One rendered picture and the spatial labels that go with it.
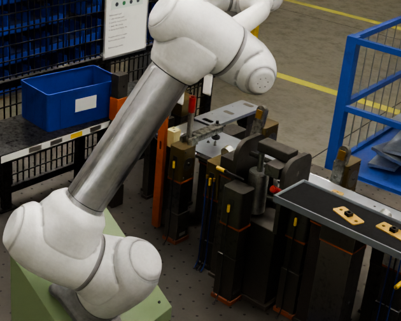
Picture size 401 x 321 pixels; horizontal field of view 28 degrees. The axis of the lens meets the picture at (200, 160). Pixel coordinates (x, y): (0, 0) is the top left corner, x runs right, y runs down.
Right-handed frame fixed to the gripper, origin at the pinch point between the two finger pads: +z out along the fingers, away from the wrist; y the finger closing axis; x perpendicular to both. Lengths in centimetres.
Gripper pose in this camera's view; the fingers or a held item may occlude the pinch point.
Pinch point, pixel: (193, 94)
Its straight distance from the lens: 250.3
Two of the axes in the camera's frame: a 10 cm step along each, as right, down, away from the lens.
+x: -7.5, -3.4, 5.6
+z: -0.9, 9.0, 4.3
